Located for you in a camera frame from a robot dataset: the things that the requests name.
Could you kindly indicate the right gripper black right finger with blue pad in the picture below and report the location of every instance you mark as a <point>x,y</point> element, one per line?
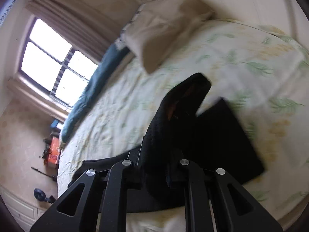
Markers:
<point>212,194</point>

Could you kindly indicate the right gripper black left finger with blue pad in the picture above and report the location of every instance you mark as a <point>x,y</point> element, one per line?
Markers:
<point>97,200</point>

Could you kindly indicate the black pants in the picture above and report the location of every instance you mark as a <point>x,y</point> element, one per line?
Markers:
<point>178,131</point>

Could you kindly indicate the black stick tool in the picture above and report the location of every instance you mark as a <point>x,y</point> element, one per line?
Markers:
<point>53,177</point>

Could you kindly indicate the red printed box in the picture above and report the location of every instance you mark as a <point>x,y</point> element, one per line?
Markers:
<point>52,152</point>

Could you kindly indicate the dark blue round device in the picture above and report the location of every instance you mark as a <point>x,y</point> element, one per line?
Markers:
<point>41,196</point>

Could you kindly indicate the blue storage box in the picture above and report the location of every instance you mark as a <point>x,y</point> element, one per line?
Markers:
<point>56,124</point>

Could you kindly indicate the white cabinet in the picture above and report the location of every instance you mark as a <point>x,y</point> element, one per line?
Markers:
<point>24,214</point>

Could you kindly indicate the teal quilted blanket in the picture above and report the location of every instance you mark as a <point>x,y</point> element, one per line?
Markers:
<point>110,61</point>

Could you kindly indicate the floral white bed sheet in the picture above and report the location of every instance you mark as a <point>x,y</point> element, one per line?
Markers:
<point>260,73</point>

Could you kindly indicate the beige curtain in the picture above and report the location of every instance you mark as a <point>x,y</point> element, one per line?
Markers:
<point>82,26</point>

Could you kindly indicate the beige pillow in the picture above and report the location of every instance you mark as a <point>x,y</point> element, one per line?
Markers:
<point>159,27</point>

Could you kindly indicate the window with dark frame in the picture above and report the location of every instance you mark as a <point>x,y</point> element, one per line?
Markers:
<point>53,65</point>

